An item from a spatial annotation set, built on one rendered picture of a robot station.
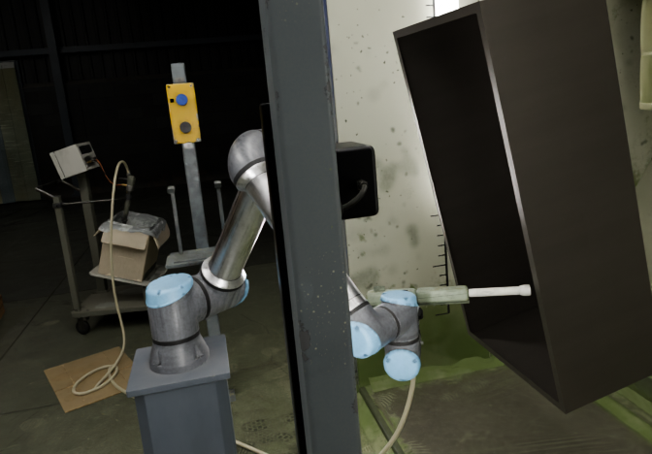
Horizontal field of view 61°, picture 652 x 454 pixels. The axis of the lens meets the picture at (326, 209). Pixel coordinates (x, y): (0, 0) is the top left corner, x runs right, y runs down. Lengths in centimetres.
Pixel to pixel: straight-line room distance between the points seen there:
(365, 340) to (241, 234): 60
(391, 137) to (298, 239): 208
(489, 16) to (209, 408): 138
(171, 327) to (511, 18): 130
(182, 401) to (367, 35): 164
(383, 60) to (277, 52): 208
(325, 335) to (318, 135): 18
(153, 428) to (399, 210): 141
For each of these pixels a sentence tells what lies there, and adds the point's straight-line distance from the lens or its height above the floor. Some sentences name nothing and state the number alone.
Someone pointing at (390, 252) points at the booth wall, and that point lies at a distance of 264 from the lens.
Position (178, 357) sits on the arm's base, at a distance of 184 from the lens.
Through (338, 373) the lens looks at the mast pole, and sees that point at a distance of 55.
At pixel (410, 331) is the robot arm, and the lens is 142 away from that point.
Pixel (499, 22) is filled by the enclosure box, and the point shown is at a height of 158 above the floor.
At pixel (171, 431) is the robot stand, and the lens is 189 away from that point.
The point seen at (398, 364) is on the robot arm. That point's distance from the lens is 144.
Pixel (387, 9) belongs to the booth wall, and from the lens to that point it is 258.
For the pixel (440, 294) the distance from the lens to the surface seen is 172.
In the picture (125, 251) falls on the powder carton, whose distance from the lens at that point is 394.
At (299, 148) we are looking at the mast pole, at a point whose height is 139.
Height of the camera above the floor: 144
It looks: 11 degrees down
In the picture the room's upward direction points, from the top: 5 degrees counter-clockwise
